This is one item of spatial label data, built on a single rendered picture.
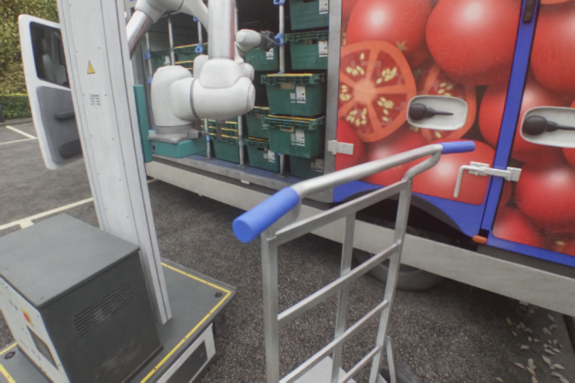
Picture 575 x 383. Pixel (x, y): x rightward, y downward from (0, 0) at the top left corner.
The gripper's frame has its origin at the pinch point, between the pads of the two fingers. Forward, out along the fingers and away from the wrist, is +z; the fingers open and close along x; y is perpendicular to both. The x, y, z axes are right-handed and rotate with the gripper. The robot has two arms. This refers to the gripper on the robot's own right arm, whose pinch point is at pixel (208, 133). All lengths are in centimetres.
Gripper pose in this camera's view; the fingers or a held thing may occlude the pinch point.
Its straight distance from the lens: 149.0
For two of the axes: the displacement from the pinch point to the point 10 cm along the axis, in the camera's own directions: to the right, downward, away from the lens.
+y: -4.4, 2.7, -8.5
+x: 9.0, 1.3, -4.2
